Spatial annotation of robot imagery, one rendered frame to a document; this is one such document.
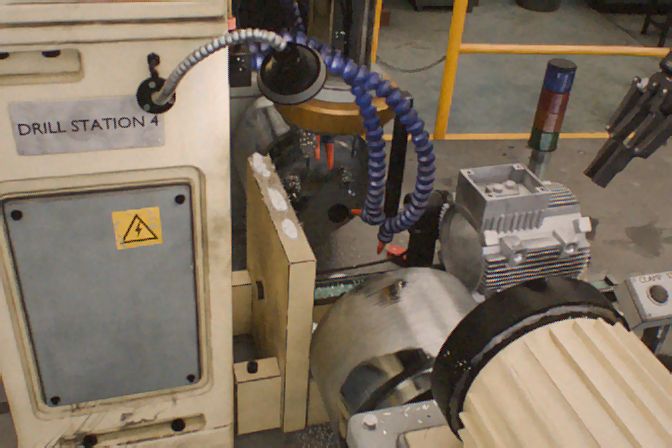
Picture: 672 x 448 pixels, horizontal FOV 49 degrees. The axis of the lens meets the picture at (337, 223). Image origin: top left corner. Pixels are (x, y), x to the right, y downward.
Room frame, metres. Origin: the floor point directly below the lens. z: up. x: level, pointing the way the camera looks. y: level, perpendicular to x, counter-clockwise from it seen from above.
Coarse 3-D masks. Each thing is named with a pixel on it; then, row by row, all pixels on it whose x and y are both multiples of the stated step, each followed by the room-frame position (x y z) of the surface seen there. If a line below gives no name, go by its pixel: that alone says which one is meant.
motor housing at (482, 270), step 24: (552, 192) 1.10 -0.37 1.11; (456, 216) 1.12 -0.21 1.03; (552, 216) 1.06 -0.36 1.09; (576, 216) 1.07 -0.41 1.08; (456, 240) 1.12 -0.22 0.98; (480, 240) 1.00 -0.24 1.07; (528, 240) 1.02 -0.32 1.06; (552, 240) 1.02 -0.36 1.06; (456, 264) 1.09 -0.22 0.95; (480, 264) 1.10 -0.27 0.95; (504, 264) 0.98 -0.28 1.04; (528, 264) 0.99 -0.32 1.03; (552, 264) 1.01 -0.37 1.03; (576, 264) 1.03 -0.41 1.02; (480, 288) 0.97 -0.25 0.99; (504, 288) 0.98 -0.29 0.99
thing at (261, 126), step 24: (240, 120) 1.30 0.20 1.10; (264, 120) 1.23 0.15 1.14; (240, 144) 1.24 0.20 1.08; (264, 144) 1.17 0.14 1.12; (288, 144) 1.16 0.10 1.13; (336, 144) 1.19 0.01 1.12; (360, 144) 1.21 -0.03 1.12; (240, 168) 1.21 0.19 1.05; (288, 168) 1.16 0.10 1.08; (312, 168) 1.17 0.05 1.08; (336, 168) 1.19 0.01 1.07; (360, 168) 1.21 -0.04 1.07; (288, 192) 1.13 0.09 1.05; (312, 192) 1.18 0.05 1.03; (336, 192) 1.19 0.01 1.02; (360, 192) 1.21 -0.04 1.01; (312, 216) 1.18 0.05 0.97; (336, 216) 1.19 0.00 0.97
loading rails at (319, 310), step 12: (588, 264) 1.18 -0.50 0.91; (348, 276) 1.06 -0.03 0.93; (360, 276) 1.06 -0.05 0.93; (372, 276) 1.06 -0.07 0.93; (336, 288) 1.03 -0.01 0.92; (600, 288) 1.08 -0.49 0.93; (612, 288) 1.08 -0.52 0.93; (324, 300) 1.00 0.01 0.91; (336, 300) 1.01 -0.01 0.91; (612, 300) 1.08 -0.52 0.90; (324, 312) 1.00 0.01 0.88; (312, 324) 0.93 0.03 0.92
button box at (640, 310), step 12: (648, 276) 0.92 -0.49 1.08; (660, 276) 0.92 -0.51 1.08; (624, 288) 0.91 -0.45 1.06; (636, 288) 0.90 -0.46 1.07; (648, 288) 0.90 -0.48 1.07; (624, 300) 0.91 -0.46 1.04; (636, 300) 0.89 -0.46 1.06; (648, 300) 0.88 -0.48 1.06; (624, 312) 0.90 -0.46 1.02; (636, 312) 0.88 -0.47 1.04; (648, 312) 0.86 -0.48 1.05; (660, 312) 0.87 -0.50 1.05; (636, 324) 0.87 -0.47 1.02; (648, 324) 0.87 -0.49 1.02; (660, 324) 0.89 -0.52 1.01
